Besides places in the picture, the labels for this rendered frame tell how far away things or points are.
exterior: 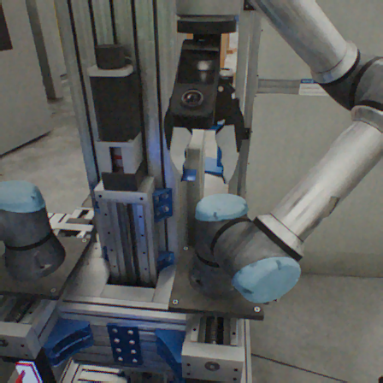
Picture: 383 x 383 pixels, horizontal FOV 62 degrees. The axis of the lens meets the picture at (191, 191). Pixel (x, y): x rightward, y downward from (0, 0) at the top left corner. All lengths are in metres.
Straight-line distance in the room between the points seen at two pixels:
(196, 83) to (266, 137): 1.49
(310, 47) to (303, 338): 1.71
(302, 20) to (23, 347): 0.90
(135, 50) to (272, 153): 1.25
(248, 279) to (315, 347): 1.52
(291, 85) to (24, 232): 1.40
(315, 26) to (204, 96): 0.35
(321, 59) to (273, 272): 0.40
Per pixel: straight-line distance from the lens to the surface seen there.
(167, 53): 0.75
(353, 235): 2.30
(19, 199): 0.82
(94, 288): 0.98
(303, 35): 0.65
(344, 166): 0.63
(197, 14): 0.39
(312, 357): 2.04
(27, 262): 0.91
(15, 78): 4.65
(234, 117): 0.42
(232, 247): 0.63
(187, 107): 0.33
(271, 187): 1.97
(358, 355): 2.14
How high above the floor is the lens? 1.65
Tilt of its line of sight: 31 degrees down
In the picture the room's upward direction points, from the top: straight up
